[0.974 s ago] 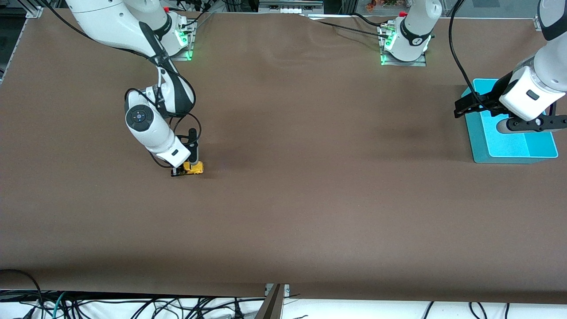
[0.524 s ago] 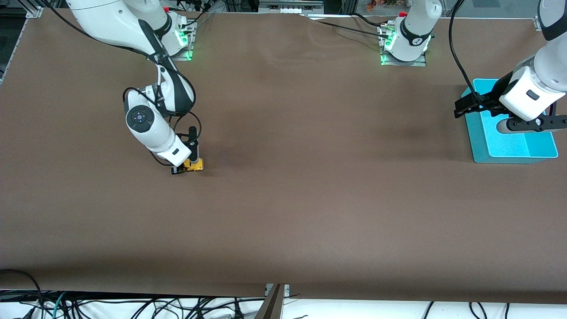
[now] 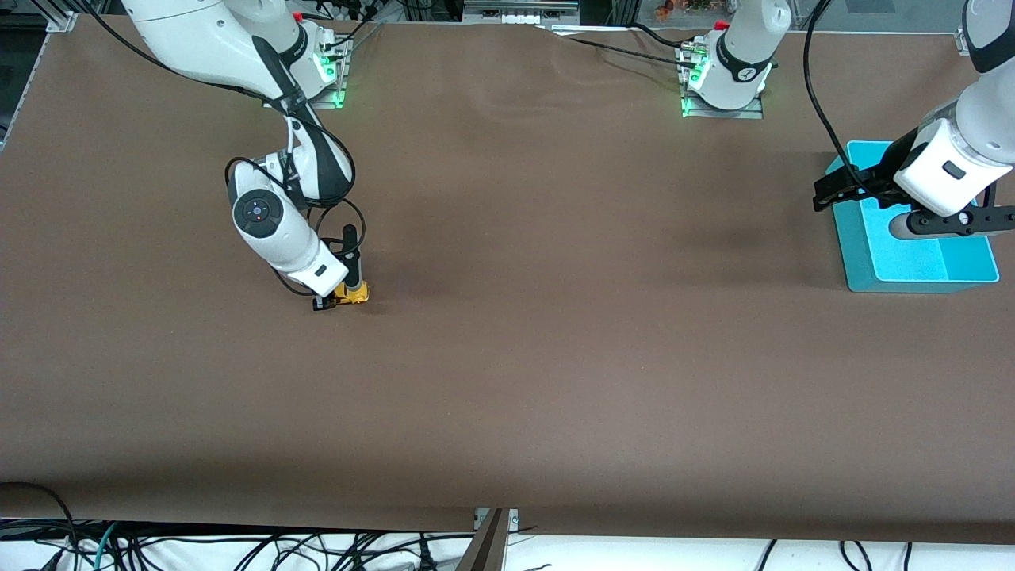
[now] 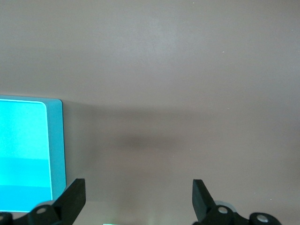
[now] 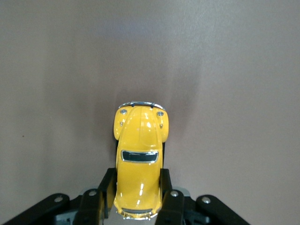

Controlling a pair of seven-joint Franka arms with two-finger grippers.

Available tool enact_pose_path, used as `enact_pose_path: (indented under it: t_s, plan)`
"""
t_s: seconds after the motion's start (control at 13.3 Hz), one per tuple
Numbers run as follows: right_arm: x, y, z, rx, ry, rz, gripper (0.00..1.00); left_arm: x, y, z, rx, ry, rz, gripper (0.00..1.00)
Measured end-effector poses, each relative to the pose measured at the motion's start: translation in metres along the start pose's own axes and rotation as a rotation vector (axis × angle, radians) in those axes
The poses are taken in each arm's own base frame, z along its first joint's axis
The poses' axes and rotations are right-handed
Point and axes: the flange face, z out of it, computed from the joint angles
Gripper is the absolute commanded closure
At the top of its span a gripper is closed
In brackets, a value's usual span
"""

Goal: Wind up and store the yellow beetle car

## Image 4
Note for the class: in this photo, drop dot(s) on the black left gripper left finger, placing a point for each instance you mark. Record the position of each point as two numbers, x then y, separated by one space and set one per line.
70 201

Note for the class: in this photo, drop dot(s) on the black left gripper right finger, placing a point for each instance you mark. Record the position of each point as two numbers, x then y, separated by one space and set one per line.
204 206

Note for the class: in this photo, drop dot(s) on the teal plastic storage bin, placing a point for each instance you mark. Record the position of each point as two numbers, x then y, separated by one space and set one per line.
23 152

